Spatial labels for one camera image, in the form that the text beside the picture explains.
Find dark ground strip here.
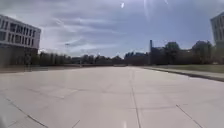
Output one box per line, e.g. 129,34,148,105
0,64,83,74

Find lamp pole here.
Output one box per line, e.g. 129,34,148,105
64,42,71,58

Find grass strip beside plaza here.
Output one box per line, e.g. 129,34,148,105
143,63,224,83

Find long row of trees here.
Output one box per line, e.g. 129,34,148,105
23,40,221,67

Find grey tall building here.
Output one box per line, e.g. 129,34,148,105
209,11,224,64

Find tall dark chimney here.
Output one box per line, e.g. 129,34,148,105
148,39,154,65

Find pale concrete slab plaza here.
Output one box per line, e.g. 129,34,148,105
0,65,224,128

